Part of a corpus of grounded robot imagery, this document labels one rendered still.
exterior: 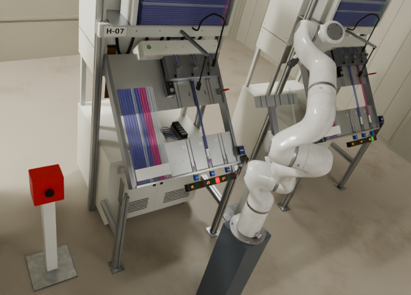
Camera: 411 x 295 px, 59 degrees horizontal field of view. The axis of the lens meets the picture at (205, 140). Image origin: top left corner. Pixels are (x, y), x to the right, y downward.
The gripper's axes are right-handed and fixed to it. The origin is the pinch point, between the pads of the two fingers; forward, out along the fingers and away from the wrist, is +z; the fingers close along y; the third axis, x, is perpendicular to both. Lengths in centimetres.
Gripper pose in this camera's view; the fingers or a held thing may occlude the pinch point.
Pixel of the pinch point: (297, 57)
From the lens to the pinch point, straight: 166.7
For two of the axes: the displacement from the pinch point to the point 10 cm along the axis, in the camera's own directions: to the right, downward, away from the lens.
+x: -6.6, -7.5, -0.6
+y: 7.3, -6.6, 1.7
